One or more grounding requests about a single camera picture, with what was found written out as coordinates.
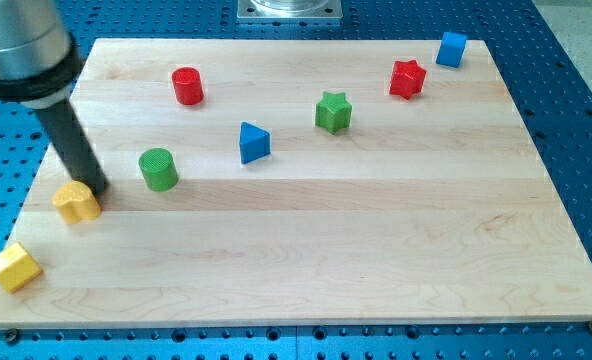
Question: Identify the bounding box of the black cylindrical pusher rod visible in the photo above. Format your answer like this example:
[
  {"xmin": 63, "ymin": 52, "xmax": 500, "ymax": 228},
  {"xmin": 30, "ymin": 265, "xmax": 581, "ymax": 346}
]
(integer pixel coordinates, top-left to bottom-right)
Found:
[{"xmin": 35, "ymin": 99, "xmax": 108, "ymax": 195}]

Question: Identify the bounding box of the yellow hexagon block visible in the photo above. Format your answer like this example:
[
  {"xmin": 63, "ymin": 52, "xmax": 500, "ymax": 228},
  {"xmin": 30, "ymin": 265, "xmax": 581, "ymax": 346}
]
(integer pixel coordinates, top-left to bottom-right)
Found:
[{"xmin": 0, "ymin": 242, "xmax": 43, "ymax": 293}]

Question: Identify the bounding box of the green star block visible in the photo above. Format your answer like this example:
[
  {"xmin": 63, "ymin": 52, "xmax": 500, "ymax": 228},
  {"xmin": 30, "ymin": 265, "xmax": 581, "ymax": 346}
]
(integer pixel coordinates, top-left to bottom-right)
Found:
[{"xmin": 315, "ymin": 91, "xmax": 352, "ymax": 135}]

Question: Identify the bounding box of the red cylinder block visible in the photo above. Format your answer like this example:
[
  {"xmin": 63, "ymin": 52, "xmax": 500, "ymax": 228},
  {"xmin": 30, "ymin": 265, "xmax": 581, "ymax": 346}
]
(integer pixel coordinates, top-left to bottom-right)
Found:
[{"xmin": 171, "ymin": 67, "xmax": 204, "ymax": 106}]

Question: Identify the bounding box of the blue cube block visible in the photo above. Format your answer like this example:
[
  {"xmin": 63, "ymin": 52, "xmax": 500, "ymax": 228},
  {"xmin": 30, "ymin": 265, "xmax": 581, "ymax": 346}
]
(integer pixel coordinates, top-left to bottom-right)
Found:
[{"xmin": 436, "ymin": 32, "xmax": 468, "ymax": 68}]

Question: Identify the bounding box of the yellow heart block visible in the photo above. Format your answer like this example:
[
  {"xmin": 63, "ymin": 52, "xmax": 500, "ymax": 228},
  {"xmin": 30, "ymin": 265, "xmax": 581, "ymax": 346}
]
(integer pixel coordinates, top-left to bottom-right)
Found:
[{"xmin": 52, "ymin": 180, "xmax": 102, "ymax": 225}]

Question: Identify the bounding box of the red star block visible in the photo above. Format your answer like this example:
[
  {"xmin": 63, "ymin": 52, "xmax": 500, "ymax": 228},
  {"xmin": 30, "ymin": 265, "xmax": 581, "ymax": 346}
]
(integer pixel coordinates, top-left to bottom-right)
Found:
[{"xmin": 389, "ymin": 60, "xmax": 427, "ymax": 100}]

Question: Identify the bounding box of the left board clamp screw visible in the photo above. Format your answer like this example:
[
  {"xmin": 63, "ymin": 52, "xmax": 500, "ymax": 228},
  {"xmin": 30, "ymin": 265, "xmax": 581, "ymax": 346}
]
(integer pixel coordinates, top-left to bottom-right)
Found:
[{"xmin": 2, "ymin": 328, "xmax": 20, "ymax": 344}]

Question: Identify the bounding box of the black collar white tool mount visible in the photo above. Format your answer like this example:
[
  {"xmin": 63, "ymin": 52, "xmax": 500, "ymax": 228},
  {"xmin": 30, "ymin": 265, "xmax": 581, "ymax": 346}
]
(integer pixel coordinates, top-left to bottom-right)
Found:
[{"xmin": 0, "ymin": 33, "xmax": 83, "ymax": 103}]

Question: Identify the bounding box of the blue triangle block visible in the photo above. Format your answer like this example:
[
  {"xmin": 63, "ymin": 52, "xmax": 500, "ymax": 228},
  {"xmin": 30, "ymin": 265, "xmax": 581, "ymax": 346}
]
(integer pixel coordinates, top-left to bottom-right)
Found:
[{"xmin": 239, "ymin": 122, "xmax": 271, "ymax": 164}]

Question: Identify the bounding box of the green cylinder block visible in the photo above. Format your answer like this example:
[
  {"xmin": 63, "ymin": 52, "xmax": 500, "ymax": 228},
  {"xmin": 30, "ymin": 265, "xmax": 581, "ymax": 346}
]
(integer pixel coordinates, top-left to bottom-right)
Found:
[{"xmin": 138, "ymin": 148, "xmax": 179, "ymax": 192}]

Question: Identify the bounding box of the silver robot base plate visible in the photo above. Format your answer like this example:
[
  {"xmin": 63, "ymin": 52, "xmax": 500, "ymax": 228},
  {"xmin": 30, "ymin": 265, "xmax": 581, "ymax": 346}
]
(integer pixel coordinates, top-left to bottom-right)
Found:
[{"xmin": 237, "ymin": 0, "xmax": 343, "ymax": 20}]

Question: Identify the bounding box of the wooden board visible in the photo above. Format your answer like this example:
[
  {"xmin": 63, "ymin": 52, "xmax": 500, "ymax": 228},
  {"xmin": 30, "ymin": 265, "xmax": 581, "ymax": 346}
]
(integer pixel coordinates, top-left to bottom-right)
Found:
[{"xmin": 0, "ymin": 38, "xmax": 592, "ymax": 329}]

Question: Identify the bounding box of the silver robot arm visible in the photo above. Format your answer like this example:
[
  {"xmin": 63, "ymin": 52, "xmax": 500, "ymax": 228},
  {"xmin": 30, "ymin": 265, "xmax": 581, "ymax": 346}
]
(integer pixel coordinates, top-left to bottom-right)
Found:
[{"xmin": 0, "ymin": 0, "xmax": 108, "ymax": 195}]

